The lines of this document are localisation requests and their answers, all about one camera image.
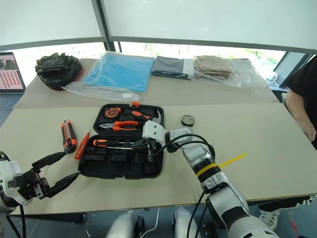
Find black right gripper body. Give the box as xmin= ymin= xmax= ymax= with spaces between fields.
xmin=147 ymin=138 xmax=163 ymax=155

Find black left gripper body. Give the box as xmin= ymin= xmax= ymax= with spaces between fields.
xmin=17 ymin=168 xmax=52 ymax=200

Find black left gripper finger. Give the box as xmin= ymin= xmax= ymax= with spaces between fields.
xmin=31 ymin=151 xmax=68 ymax=173
xmin=48 ymin=171 xmax=81 ymax=198

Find orange black utility knife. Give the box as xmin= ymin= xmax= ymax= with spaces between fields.
xmin=60 ymin=119 xmax=77 ymax=153

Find black plastic tool case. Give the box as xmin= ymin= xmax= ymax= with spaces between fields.
xmin=77 ymin=101 xmax=165 ymax=180

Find orange voltage tester pen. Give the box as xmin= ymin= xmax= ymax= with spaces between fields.
xmin=74 ymin=129 xmax=92 ymax=160

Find black electrical tape roll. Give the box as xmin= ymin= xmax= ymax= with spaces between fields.
xmin=181 ymin=114 xmax=196 ymax=128

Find orange black screwdriver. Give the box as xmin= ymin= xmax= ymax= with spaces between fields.
xmin=92 ymin=139 xmax=136 ymax=150

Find orange black tape measure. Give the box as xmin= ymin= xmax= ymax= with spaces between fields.
xmin=104 ymin=107 xmax=122 ymax=119

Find silver rounded leg cover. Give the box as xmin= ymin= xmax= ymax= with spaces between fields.
xmin=172 ymin=207 xmax=199 ymax=238
xmin=106 ymin=210 xmax=145 ymax=238

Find blue cloth in plastic bag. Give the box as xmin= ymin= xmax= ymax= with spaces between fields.
xmin=61 ymin=51 xmax=156 ymax=101

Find yellow zip tie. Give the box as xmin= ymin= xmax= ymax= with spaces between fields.
xmin=196 ymin=152 xmax=248 ymax=178

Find folded grey cloth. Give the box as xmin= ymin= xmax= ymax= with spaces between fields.
xmin=150 ymin=56 xmax=194 ymax=80

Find crumpled black bag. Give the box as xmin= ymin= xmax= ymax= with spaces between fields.
xmin=35 ymin=52 xmax=84 ymax=91

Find open laptop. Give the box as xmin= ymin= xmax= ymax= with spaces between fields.
xmin=0 ymin=52 xmax=27 ymax=110

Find beige cloths in plastic bag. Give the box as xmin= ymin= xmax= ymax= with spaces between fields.
xmin=192 ymin=55 xmax=267 ymax=88

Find white sneaker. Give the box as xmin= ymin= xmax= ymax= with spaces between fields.
xmin=258 ymin=207 xmax=286 ymax=231

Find person in black shirt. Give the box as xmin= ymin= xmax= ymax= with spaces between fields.
xmin=284 ymin=55 xmax=317 ymax=151

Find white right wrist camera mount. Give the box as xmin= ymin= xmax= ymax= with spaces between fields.
xmin=142 ymin=120 xmax=166 ymax=147

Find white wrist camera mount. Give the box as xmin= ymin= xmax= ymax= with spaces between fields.
xmin=0 ymin=160 xmax=26 ymax=206
xmin=142 ymin=120 xmax=166 ymax=147

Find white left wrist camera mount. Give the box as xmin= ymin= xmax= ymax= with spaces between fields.
xmin=0 ymin=160 xmax=26 ymax=206

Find orange handled pliers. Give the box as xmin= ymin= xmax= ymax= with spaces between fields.
xmin=99 ymin=120 xmax=140 ymax=132

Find claw hammer orange black handle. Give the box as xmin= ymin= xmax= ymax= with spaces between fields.
xmin=123 ymin=108 xmax=164 ymax=125

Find black table frame bar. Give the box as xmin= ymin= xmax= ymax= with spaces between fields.
xmin=9 ymin=212 xmax=88 ymax=224

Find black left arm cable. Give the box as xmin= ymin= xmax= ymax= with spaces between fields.
xmin=6 ymin=204 xmax=27 ymax=238

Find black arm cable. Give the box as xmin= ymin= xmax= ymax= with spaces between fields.
xmin=151 ymin=133 xmax=216 ymax=238
xmin=6 ymin=204 xmax=27 ymax=238

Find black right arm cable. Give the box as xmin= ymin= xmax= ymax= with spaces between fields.
xmin=151 ymin=133 xmax=216 ymax=238

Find thin white cable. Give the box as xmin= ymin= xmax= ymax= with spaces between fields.
xmin=143 ymin=207 xmax=160 ymax=238

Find dark window frame pillar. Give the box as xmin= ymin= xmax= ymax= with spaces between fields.
xmin=91 ymin=0 xmax=121 ymax=53

